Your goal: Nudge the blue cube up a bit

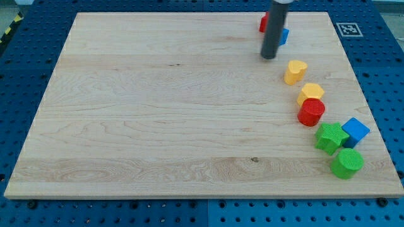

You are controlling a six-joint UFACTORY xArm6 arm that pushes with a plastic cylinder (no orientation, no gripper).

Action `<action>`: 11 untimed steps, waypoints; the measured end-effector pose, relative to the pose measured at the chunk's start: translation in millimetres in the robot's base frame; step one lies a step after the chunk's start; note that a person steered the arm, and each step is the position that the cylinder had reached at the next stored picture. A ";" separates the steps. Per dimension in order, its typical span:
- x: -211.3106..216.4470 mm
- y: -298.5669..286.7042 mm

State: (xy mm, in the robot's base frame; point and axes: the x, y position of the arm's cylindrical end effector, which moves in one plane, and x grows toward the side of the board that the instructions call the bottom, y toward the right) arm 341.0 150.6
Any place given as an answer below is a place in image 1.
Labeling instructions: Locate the blue cube block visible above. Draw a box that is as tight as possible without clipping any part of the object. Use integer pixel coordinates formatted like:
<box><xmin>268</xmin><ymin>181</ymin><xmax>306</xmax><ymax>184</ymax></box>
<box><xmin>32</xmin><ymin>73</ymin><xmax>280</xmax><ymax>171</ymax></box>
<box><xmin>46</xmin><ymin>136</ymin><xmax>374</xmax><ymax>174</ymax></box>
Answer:
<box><xmin>342</xmin><ymin>117</ymin><xmax>370</xmax><ymax>148</ymax></box>

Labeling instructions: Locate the wooden board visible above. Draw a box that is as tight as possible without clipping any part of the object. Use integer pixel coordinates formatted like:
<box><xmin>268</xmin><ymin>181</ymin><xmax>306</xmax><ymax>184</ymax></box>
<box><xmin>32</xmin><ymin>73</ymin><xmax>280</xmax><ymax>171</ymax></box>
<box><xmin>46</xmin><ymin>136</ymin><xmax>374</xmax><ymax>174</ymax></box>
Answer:
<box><xmin>4</xmin><ymin>12</ymin><xmax>403</xmax><ymax>200</ymax></box>

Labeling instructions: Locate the yellow heart block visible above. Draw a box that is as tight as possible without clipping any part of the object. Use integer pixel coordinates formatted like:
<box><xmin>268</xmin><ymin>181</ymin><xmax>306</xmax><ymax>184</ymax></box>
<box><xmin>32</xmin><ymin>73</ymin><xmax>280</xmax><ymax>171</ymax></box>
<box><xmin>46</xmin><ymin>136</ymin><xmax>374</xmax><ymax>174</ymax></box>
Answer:
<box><xmin>283</xmin><ymin>60</ymin><xmax>308</xmax><ymax>85</ymax></box>

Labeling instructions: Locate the red block behind rod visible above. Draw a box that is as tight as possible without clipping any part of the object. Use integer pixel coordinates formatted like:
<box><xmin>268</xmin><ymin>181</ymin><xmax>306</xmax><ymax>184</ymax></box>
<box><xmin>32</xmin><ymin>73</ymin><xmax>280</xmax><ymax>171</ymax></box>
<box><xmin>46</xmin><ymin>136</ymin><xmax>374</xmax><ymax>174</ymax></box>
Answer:
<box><xmin>259</xmin><ymin>11</ymin><xmax>270</xmax><ymax>33</ymax></box>

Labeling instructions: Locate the red cylinder block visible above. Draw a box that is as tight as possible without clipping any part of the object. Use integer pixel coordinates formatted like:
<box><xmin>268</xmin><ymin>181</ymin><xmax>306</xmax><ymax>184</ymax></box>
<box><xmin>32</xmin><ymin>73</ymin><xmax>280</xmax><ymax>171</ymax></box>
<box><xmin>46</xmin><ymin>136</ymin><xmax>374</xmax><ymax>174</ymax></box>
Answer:
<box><xmin>297</xmin><ymin>98</ymin><xmax>326</xmax><ymax>127</ymax></box>

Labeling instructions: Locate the yellow hexagon block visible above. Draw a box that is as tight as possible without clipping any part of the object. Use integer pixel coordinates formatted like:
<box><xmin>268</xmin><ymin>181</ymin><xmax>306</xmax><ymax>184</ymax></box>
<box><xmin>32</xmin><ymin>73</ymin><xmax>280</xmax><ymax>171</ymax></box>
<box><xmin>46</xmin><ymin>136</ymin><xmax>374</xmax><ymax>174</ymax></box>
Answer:
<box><xmin>297</xmin><ymin>83</ymin><xmax>324</xmax><ymax>106</ymax></box>

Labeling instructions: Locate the small blue block behind rod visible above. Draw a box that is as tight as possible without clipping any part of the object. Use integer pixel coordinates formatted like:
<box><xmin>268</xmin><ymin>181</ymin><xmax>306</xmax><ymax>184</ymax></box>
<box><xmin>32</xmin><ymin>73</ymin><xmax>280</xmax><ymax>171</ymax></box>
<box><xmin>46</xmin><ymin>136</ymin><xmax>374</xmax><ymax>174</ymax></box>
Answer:
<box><xmin>279</xmin><ymin>28</ymin><xmax>289</xmax><ymax>46</ymax></box>

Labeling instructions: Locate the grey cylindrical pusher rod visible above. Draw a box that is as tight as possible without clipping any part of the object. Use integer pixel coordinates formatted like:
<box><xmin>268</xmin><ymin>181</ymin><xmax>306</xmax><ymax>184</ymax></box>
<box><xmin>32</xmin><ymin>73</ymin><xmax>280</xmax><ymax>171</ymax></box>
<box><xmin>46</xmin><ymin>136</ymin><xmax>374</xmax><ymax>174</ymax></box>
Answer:
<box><xmin>261</xmin><ymin>0</ymin><xmax>293</xmax><ymax>60</ymax></box>

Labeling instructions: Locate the green star block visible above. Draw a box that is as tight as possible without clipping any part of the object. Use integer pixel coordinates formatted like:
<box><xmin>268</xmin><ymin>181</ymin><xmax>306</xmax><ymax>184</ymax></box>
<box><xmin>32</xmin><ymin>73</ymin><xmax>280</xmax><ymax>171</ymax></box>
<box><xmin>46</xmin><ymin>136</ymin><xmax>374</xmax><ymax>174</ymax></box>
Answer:
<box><xmin>314</xmin><ymin>122</ymin><xmax>350</xmax><ymax>156</ymax></box>

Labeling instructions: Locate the green cylinder block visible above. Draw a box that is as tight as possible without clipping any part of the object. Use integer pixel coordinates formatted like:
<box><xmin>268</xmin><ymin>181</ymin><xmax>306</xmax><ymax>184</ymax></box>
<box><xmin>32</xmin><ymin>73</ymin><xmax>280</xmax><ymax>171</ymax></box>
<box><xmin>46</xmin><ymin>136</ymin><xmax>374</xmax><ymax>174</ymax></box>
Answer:
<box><xmin>330</xmin><ymin>148</ymin><xmax>364</xmax><ymax>180</ymax></box>

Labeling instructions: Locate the white fiducial marker tag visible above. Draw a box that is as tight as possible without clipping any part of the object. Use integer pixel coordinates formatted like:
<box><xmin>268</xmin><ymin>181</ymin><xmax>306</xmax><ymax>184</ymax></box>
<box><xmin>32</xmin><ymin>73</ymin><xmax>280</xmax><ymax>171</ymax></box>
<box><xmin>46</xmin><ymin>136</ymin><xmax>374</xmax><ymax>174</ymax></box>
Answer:
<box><xmin>336</xmin><ymin>22</ymin><xmax>363</xmax><ymax>37</ymax></box>

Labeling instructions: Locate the black yellow hazard tape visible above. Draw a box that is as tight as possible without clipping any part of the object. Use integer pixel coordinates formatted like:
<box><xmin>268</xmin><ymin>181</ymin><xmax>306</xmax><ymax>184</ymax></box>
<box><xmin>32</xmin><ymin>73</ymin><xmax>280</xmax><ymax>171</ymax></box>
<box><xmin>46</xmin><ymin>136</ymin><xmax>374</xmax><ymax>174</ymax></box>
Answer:
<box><xmin>1</xmin><ymin>11</ymin><xmax>24</xmax><ymax>45</ymax></box>

